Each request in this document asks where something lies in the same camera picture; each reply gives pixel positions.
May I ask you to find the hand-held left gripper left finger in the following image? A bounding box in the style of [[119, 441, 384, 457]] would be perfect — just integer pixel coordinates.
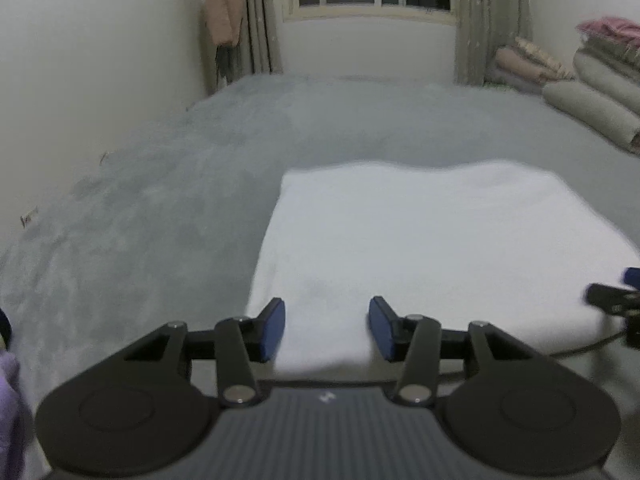
[[122, 297, 287, 408]]

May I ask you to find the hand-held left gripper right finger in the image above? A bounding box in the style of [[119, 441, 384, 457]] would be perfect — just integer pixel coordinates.
[[368, 296, 533, 407]]

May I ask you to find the white long-sleeve sweater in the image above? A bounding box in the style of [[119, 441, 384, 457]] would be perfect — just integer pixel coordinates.
[[246, 160, 640, 377]]

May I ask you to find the grey rolled quilt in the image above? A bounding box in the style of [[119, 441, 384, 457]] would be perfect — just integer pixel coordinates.
[[542, 80, 640, 154]]

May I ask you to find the floral patterned cushion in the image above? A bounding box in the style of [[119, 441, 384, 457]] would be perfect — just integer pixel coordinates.
[[515, 36, 577, 82]]

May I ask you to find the pink folded blanket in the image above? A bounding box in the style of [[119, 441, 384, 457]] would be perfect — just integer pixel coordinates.
[[492, 45, 552, 92]]

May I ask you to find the pink ruffled quilt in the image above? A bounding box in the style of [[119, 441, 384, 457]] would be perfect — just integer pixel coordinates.
[[575, 16, 640, 52]]

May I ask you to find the purple garment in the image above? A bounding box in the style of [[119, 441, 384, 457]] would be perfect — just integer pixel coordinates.
[[0, 350, 32, 480]]

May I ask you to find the grey curtain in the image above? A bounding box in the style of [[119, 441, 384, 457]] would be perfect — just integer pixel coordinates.
[[452, 0, 532, 87], [235, 0, 284, 74]]

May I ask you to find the pink hanging garment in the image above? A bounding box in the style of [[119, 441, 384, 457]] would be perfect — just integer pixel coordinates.
[[202, 0, 246, 49]]

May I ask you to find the black cable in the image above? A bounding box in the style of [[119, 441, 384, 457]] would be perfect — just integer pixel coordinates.
[[550, 327, 632, 357]]

